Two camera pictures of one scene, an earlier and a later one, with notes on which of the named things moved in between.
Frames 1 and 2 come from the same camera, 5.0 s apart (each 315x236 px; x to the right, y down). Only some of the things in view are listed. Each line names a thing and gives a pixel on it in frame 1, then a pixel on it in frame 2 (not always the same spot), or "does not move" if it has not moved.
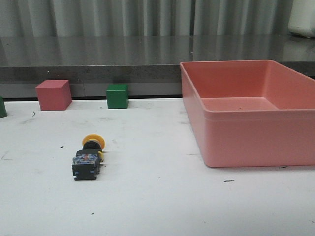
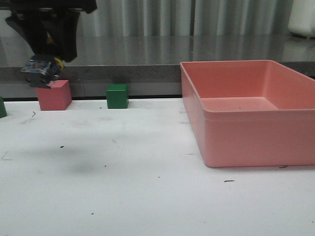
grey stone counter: [149, 64] does not move
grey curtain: [218, 18] does not move
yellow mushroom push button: [86, 163] -> [41, 73]
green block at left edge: [3, 113] does not move
